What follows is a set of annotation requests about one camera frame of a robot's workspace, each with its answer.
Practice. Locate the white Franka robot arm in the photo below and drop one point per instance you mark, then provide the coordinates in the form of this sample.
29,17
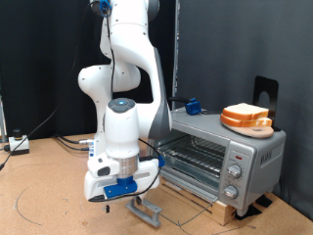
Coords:
122,130

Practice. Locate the black foam pad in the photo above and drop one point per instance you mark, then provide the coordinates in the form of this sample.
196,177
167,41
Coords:
249,211
264,201

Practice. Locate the white bread slice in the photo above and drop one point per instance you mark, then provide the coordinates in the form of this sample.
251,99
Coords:
244,110
254,123

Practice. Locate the metal frame bar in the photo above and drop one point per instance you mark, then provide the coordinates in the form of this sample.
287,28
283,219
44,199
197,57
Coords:
2,120

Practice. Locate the silver oven knob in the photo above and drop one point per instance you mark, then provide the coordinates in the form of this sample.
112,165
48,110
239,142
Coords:
230,191
234,171

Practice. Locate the black metal bookend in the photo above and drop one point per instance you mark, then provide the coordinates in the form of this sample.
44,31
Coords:
265,84

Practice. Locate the white power box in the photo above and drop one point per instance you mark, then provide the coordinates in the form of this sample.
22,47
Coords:
19,145

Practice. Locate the black curtain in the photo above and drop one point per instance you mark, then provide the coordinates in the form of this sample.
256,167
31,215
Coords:
32,49

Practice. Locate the slotted wooden block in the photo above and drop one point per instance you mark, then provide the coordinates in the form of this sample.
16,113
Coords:
225,212

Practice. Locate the grey curtain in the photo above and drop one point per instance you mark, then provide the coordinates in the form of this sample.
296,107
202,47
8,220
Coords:
244,39

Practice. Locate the vertical metal pole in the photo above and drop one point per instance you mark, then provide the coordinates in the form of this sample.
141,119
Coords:
176,49

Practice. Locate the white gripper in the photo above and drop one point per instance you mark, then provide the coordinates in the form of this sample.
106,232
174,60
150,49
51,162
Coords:
94,187

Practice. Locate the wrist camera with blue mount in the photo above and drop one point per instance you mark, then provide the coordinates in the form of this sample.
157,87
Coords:
119,189

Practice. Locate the silver toaster oven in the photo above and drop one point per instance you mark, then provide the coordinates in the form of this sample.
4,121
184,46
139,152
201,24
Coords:
260,153

